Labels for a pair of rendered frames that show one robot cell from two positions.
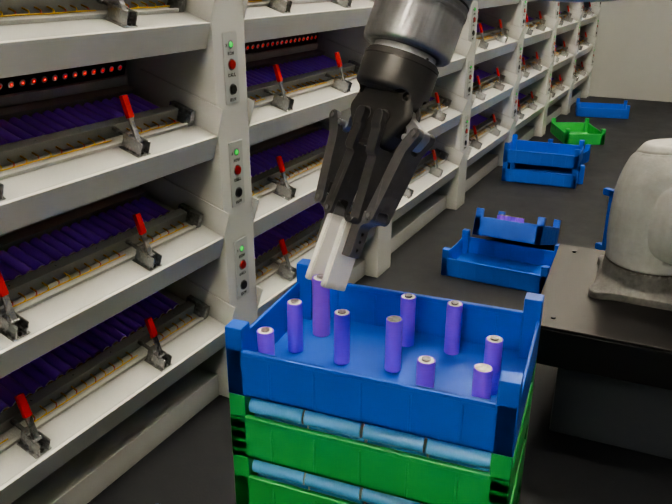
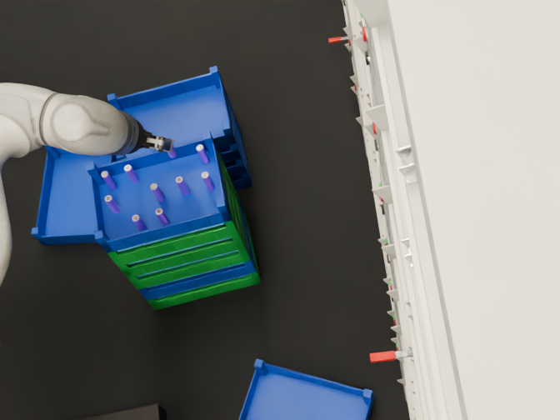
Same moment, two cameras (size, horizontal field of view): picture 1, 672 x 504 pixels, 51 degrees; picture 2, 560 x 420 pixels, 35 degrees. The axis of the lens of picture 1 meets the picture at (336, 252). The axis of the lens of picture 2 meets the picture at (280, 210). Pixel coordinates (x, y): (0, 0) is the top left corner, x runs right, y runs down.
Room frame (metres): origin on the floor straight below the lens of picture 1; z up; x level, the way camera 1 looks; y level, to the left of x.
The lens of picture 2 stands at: (1.74, -0.11, 2.18)
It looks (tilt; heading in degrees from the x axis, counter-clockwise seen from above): 63 degrees down; 164
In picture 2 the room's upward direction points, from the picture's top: 19 degrees counter-clockwise
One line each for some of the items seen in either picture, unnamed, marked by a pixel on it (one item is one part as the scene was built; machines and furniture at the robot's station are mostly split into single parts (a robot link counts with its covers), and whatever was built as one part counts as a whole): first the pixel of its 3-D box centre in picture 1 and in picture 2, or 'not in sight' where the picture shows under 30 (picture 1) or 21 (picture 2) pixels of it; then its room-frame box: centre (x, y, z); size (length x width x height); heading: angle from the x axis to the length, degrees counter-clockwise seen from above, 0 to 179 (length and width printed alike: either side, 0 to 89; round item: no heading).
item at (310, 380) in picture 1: (390, 342); (158, 192); (0.68, -0.06, 0.44); 0.30 x 0.20 x 0.08; 69
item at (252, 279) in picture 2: not in sight; (198, 257); (0.68, -0.06, 0.04); 0.30 x 0.20 x 0.08; 69
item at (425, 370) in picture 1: (424, 386); (132, 173); (0.59, -0.09, 0.44); 0.02 x 0.02 x 0.06
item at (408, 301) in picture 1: (407, 319); (162, 217); (0.74, -0.08, 0.44); 0.02 x 0.02 x 0.06
